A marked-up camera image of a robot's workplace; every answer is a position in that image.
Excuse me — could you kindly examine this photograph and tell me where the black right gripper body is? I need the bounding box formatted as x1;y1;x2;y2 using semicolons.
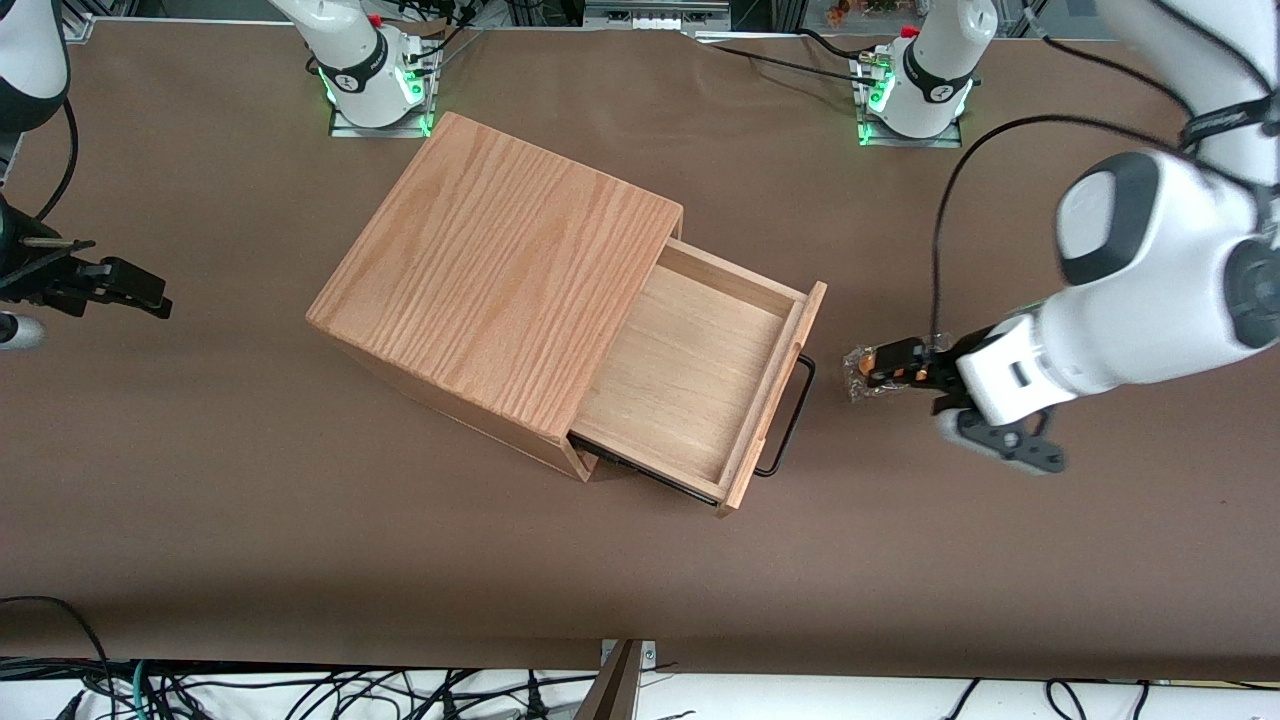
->
0;195;103;306

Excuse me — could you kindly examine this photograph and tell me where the black metal drawer handle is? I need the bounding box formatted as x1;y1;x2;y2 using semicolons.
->
755;352;817;479

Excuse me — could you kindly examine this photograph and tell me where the wooden drawer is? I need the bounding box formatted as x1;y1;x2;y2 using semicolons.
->
568;238;829;519

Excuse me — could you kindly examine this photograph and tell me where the wooden drawer cabinet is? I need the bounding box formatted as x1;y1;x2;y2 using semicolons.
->
305;110;686;484

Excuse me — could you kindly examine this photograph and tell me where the bread roll in clear wrapper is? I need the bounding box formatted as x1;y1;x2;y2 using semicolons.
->
842;333;961;403

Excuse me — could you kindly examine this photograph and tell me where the brown table cover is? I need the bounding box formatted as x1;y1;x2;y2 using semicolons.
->
0;18;1280;683

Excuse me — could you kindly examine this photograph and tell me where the grey background device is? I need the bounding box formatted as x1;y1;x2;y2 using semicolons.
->
583;0;731;31

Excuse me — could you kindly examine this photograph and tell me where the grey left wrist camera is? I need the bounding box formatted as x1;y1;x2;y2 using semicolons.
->
935;405;1067;476

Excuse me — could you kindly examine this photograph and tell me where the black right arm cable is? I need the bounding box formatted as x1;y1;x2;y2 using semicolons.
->
35;100;79;223

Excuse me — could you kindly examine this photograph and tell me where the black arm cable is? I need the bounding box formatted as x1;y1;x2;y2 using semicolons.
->
930;0;1280;346
35;100;79;223

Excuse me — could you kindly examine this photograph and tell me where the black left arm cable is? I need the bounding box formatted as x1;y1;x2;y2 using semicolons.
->
930;0;1280;346

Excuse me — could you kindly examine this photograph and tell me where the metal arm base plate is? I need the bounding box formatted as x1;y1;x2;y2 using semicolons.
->
328;25;438;138
853;50;966;149

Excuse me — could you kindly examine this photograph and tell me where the black looped cable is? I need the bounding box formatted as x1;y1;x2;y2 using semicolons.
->
0;596;119;720

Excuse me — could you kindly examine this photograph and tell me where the dark metal mount bar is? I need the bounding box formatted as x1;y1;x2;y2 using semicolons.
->
576;640;642;720

